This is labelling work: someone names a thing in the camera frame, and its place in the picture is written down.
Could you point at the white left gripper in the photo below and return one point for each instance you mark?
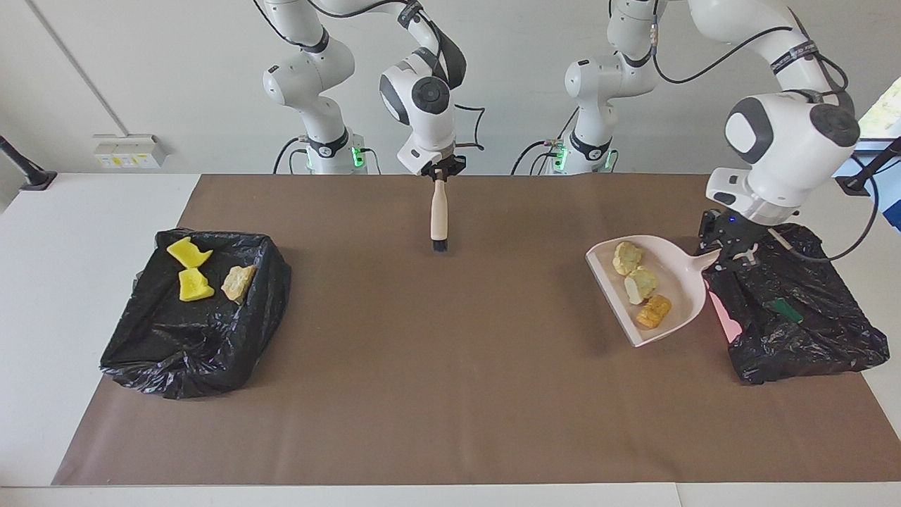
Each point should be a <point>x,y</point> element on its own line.
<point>735,193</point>

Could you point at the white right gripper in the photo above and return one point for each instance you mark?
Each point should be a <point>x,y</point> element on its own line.
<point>426,156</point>

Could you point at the beige plastic dustpan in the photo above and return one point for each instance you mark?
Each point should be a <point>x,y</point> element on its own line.
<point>686,282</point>

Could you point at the pale green foam piece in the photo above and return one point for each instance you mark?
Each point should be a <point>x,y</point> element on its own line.
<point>640,285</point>

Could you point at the brown cracked foam piece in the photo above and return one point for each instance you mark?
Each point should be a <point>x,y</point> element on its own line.
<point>654,312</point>

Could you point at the tan ridged foam piece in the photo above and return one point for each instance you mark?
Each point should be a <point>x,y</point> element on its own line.
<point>626,258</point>

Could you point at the orange striped sponge piece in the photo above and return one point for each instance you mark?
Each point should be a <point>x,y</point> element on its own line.
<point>238,283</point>

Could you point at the notched yellow sponge piece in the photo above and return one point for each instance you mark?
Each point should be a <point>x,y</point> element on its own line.
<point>186,252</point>

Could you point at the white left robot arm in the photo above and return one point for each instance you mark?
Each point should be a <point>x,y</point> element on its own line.
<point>781,141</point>

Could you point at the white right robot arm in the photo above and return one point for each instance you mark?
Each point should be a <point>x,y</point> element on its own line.
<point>422,105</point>

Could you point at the black bag bin pink box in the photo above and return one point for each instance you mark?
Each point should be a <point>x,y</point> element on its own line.
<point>809,345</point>

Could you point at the black trash bag bin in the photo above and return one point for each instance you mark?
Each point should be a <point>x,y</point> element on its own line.
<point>190,345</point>

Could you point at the green and yellow sponge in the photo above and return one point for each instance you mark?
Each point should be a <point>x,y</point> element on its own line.
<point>785,310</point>

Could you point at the window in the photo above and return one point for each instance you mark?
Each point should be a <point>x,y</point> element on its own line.
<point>883,116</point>

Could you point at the brown paper table mat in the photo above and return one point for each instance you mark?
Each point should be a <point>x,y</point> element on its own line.
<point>450,394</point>

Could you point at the black camera stand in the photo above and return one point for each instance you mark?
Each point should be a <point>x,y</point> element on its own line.
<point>855,185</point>
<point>35,178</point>

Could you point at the white wall socket box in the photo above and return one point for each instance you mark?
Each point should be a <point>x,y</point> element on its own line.
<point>127,151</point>

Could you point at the white wall conduit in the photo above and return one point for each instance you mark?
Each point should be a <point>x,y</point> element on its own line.
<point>77,67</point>

